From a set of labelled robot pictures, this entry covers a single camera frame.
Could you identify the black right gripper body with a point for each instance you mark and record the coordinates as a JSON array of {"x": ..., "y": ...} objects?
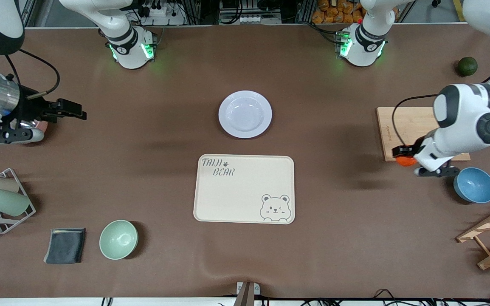
[{"x": 27, "y": 107}]

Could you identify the orange fruit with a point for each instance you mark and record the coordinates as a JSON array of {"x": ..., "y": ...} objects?
[{"x": 406, "y": 161}]

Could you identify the lavender round plate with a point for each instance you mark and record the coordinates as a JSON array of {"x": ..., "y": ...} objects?
[{"x": 245, "y": 114}]

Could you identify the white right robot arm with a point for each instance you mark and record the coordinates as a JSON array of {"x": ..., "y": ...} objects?
[{"x": 130, "y": 51}]

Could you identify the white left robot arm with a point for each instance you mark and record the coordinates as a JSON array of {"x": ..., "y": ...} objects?
[{"x": 466, "y": 114}]

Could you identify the pink bowl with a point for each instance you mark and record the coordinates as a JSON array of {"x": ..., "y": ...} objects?
[{"x": 43, "y": 126}]

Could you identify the wooden cutting board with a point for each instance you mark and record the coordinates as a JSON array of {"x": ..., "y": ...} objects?
[{"x": 402, "y": 123}]

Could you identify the blue bowl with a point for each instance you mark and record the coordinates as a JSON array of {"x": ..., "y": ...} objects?
[{"x": 475, "y": 185}]

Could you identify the green lime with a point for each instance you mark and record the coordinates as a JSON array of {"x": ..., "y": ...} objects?
[{"x": 468, "y": 66}]

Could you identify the mint green cup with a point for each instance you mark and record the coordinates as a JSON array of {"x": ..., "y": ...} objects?
[{"x": 7, "y": 202}]

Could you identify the wooden dish rack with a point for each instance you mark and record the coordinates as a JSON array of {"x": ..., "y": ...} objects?
[{"x": 489, "y": 224}]

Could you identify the dark grey folded cloth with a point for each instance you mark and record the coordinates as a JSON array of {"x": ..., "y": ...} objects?
[{"x": 64, "y": 245}]

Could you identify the white power strip with plugs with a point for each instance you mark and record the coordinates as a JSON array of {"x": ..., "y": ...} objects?
[{"x": 164, "y": 15}]

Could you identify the mint green bowl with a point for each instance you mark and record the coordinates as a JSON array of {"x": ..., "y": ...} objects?
[{"x": 118, "y": 239}]

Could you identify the bag of oranges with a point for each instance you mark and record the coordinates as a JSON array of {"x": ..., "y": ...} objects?
[{"x": 338, "y": 12}]

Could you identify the cream tray with bear print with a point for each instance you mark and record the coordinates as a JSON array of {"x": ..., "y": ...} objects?
[{"x": 240, "y": 195}]

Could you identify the metal camera mount bar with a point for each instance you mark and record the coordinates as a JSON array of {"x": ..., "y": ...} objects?
[{"x": 247, "y": 293}]

